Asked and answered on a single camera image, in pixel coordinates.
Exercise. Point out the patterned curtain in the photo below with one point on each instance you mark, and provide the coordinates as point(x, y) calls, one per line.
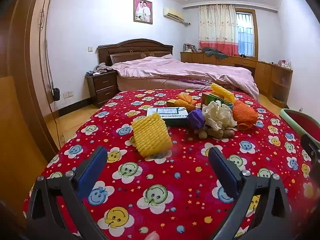
point(216, 30)

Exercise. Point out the green cardboard box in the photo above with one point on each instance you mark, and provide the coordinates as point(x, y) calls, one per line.
point(207, 98)

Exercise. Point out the wooden cabinet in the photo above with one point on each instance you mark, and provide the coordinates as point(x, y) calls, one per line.
point(265, 75)

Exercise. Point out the wooden wardrobe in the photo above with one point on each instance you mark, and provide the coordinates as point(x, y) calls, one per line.
point(22, 80)

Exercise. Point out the wall switch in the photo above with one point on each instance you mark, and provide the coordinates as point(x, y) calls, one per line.
point(90, 49)

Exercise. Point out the wooden nightstand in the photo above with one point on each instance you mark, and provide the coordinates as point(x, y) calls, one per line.
point(105, 88)

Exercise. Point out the white foam fruit net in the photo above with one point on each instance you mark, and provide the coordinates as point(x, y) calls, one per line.
point(218, 116)

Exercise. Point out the red bin with green rim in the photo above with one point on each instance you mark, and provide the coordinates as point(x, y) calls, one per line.
point(300, 120)

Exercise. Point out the black power adapter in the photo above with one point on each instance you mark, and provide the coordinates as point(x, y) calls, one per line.
point(56, 94)

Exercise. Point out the framed wall photo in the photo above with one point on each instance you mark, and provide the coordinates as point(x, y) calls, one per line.
point(143, 10)

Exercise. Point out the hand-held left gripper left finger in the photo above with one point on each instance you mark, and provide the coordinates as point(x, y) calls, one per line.
point(92, 172)

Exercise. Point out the small yellow box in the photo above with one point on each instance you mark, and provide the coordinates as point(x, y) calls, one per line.
point(172, 103)

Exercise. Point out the small bottles and jars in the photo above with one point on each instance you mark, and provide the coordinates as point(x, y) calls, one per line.
point(285, 64)

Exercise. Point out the white and green box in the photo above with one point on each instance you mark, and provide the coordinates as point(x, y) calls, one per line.
point(165, 116)

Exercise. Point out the yellow foam fruit net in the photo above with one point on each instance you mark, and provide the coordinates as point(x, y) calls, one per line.
point(151, 135)
point(222, 92)

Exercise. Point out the wooden headboard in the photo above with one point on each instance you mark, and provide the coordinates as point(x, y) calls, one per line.
point(132, 48)

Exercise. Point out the bed with pink cover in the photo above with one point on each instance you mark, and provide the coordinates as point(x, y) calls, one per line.
point(180, 68)

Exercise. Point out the red printed blanket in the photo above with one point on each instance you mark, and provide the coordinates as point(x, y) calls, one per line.
point(175, 180)

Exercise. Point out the air conditioner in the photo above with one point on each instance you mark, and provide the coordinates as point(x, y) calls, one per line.
point(173, 13)

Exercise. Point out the person's left hand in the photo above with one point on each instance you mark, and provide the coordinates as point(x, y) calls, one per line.
point(153, 236)

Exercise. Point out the orange foam fruit net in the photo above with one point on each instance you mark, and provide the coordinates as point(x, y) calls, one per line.
point(245, 115)

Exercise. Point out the picture frames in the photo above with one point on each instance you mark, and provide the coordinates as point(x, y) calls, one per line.
point(189, 48)

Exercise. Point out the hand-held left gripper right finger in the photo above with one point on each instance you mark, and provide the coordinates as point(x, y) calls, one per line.
point(222, 172)

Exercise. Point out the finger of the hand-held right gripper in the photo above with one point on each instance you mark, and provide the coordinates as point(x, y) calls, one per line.
point(310, 147)

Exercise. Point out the clothes pile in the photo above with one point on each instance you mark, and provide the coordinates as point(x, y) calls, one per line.
point(98, 69)

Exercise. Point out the dark clothes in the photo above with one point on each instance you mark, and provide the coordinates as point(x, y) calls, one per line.
point(213, 52)

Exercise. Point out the window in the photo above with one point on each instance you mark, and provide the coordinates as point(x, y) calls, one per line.
point(246, 33)

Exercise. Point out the purple foam fruit net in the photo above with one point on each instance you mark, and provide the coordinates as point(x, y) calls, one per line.
point(196, 120)

